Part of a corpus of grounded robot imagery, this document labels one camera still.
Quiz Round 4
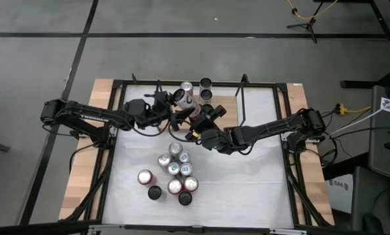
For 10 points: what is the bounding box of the black metal desk frame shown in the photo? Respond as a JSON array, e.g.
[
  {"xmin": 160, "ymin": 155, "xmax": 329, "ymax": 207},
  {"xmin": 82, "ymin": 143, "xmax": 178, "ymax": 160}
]
[{"xmin": 314, "ymin": 0, "xmax": 390, "ymax": 89}]

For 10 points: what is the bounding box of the silver aluminium rail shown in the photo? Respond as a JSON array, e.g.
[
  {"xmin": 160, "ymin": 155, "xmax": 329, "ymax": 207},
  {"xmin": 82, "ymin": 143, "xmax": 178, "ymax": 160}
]
[{"xmin": 87, "ymin": 223, "xmax": 308, "ymax": 235}]

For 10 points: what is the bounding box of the dark gray case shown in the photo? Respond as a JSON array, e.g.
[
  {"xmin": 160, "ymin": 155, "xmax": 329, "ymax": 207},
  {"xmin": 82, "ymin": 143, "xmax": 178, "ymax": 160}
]
[{"xmin": 350, "ymin": 165, "xmax": 390, "ymax": 234}]

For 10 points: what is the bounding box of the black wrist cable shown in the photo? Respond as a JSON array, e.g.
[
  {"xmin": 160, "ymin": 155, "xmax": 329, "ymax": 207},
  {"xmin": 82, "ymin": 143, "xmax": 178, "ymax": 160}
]
[
  {"xmin": 131, "ymin": 120, "xmax": 171, "ymax": 137},
  {"xmin": 168, "ymin": 122, "xmax": 199, "ymax": 144}
]

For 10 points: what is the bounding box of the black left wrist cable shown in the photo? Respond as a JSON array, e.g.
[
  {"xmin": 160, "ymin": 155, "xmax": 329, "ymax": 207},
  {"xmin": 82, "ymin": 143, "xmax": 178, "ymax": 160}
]
[{"xmin": 131, "ymin": 120, "xmax": 171, "ymax": 137}]

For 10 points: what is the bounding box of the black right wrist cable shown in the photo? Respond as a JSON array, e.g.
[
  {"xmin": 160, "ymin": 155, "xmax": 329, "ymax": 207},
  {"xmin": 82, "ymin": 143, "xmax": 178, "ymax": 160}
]
[{"xmin": 168, "ymin": 122, "xmax": 199, "ymax": 144}]

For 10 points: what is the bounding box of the red strawberry soda can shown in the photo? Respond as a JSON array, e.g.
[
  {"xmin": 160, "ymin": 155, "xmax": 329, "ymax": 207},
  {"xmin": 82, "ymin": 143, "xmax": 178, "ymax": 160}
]
[
  {"xmin": 183, "ymin": 176, "xmax": 199, "ymax": 193},
  {"xmin": 167, "ymin": 178, "xmax": 184, "ymax": 196},
  {"xmin": 137, "ymin": 169, "xmax": 157, "ymax": 186}
]

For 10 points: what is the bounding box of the yellow power plug cable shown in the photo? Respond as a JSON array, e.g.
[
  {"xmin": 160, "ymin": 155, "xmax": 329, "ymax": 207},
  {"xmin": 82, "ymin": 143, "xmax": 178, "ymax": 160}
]
[{"xmin": 336, "ymin": 103, "xmax": 372, "ymax": 116}]

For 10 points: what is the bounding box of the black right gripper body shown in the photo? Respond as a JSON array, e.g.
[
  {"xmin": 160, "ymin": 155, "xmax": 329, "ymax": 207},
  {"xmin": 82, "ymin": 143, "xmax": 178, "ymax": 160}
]
[{"xmin": 191, "ymin": 106, "xmax": 227, "ymax": 140}]

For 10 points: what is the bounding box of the silver soda can red lettering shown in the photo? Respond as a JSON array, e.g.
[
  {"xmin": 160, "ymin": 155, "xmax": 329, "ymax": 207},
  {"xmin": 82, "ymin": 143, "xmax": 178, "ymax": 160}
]
[
  {"xmin": 157, "ymin": 153, "xmax": 173, "ymax": 172},
  {"xmin": 180, "ymin": 80, "xmax": 195, "ymax": 95},
  {"xmin": 168, "ymin": 142, "xmax": 184, "ymax": 160}
]

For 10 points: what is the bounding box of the wooden shelf black wire frame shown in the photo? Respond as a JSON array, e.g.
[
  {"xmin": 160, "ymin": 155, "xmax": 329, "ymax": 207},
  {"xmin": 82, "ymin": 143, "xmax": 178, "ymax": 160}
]
[{"xmin": 152, "ymin": 79, "xmax": 250, "ymax": 134}]

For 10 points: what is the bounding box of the gray cabinet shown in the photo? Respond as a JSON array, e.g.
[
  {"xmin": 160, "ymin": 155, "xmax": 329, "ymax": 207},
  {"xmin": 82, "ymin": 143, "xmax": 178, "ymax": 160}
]
[{"xmin": 368, "ymin": 85, "xmax": 390, "ymax": 182}]

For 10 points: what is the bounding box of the yellow hanging cable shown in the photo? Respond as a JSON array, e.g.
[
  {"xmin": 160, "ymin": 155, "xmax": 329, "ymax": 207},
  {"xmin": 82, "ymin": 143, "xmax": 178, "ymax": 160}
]
[{"xmin": 285, "ymin": 0, "xmax": 340, "ymax": 20}]

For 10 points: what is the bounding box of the white cardboard box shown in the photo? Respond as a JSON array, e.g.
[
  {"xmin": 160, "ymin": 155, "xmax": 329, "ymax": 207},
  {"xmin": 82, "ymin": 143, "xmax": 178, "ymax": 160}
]
[{"xmin": 325, "ymin": 174, "xmax": 355, "ymax": 215}]

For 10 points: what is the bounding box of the white cable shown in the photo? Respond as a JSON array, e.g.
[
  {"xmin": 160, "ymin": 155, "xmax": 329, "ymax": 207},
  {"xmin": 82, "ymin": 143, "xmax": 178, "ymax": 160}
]
[{"xmin": 328, "ymin": 93, "xmax": 390, "ymax": 137}]

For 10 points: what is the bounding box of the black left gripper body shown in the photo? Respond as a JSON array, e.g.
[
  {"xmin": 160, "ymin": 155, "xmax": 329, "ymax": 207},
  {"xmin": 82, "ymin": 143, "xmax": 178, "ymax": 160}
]
[{"xmin": 152, "ymin": 91, "xmax": 178, "ymax": 131}]

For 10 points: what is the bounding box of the Celsius Peach Vibe can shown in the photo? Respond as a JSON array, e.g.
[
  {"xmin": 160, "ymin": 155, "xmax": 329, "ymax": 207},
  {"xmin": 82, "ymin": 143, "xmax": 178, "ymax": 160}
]
[
  {"xmin": 178, "ymin": 191, "xmax": 193, "ymax": 206},
  {"xmin": 171, "ymin": 87, "xmax": 203, "ymax": 120}
]

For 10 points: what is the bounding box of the white table sheet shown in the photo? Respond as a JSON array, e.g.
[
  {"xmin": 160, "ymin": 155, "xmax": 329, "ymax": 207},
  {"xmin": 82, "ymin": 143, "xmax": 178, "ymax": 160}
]
[{"xmin": 102, "ymin": 84, "xmax": 295, "ymax": 229}]

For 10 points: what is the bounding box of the black tripod stand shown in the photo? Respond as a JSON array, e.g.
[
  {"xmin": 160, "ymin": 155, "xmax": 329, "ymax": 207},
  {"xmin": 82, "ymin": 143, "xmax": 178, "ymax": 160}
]
[{"xmin": 285, "ymin": 12, "xmax": 318, "ymax": 44}]

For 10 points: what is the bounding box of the black metal table frame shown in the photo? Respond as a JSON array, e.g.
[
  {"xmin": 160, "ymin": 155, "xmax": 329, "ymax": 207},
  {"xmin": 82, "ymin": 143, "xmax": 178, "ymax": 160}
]
[{"xmin": 59, "ymin": 73, "xmax": 334, "ymax": 229}]

